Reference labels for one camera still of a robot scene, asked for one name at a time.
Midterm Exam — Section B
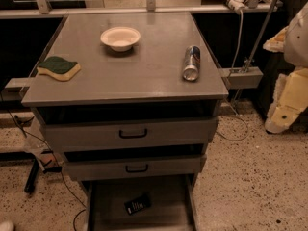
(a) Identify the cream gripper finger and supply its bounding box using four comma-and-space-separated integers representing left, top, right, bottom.
265, 68, 308, 134

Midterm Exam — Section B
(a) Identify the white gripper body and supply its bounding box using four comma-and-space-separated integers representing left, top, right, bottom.
263, 27, 288, 53

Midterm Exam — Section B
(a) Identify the black rxbar chocolate bar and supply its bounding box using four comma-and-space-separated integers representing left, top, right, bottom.
124, 194, 151, 215

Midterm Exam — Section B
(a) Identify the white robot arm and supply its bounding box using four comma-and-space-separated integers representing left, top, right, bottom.
263, 3, 308, 134

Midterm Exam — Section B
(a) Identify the bottom open grey drawer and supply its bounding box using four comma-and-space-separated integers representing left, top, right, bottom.
85, 175, 198, 231

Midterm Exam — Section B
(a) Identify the grey drawer cabinet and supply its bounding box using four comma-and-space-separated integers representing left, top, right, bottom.
20, 12, 229, 231

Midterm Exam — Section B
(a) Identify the middle grey drawer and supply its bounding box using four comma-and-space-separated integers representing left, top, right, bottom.
65, 156, 206, 181

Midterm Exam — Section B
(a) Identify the top grey drawer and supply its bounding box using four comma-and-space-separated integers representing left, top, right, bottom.
41, 117, 218, 152

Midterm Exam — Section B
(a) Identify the diagonal metal rod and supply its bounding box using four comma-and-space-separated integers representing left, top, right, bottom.
241, 0, 278, 73

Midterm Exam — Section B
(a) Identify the silver blue drink can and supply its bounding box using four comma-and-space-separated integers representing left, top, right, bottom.
183, 45, 200, 81

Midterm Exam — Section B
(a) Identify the white paper bowl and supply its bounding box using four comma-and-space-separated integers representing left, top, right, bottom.
100, 27, 141, 52

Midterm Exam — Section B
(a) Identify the green and yellow sponge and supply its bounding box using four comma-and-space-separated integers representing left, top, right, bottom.
37, 56, 81, 82

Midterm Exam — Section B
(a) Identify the black clamp tool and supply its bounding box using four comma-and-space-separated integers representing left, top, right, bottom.
24, 152, 62, 194

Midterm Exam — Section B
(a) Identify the grey metal bracket block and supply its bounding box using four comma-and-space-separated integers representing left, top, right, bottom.
218, 67, 263, 90

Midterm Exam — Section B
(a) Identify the white power cable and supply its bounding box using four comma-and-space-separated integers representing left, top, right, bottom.
215, 9, 250, 142

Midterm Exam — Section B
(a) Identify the black floor cable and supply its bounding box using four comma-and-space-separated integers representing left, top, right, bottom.
0, 93, 88, 231

